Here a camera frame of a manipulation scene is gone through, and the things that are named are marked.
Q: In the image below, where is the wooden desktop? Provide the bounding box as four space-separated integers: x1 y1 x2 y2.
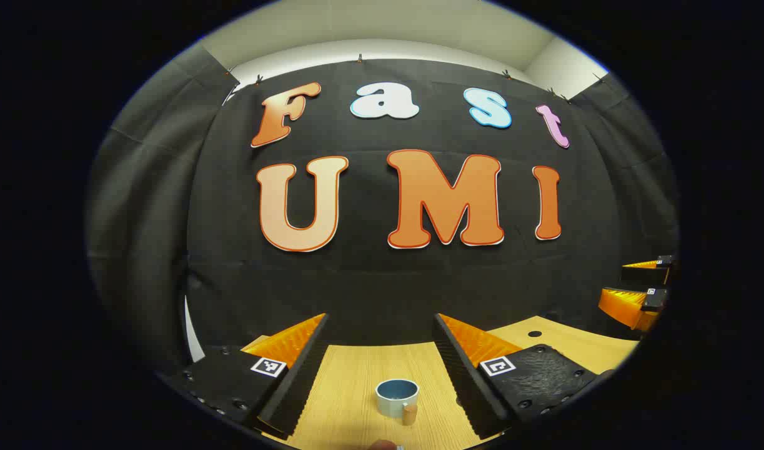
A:
257 316 640 450

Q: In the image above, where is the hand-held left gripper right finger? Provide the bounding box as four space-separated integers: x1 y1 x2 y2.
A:
432 312 615 439

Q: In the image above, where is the black backdrop cloth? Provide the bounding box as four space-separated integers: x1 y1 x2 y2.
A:
85 41 681 376

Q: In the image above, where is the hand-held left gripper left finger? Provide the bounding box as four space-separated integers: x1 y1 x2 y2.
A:
159 312 330 438

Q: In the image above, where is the pale blue cup wooden handle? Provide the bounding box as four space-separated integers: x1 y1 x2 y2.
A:
375 379 420 427

